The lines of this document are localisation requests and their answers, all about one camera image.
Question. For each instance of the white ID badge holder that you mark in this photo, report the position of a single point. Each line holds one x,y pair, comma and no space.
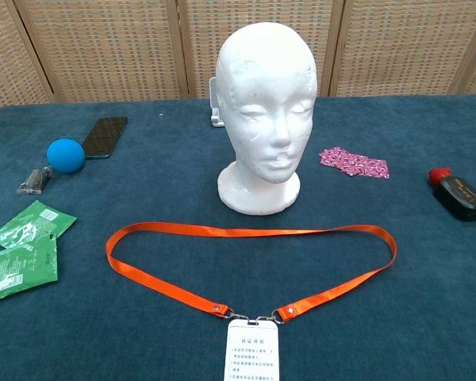
252,349

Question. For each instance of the white styrofoam mannequin head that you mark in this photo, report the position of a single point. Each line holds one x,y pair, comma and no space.
262,99

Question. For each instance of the blue table cloth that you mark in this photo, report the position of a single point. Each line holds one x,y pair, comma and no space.
162,178

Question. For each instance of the white phone stand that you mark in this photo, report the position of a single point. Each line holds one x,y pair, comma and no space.
213,99

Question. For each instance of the pink patterned packet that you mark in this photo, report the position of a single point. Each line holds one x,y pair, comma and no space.
353,162

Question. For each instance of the black smartphone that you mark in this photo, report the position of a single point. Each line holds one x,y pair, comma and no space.
105,137

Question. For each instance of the blue ball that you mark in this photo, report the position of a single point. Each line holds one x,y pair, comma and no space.
65,155

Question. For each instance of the woven folding screen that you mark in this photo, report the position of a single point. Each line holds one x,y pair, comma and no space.
103,47

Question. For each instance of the green foil packet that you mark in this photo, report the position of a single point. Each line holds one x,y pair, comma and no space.
20,270
31,224

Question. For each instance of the black ink bottle red cap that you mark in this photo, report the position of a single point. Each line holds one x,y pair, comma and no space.
462,198

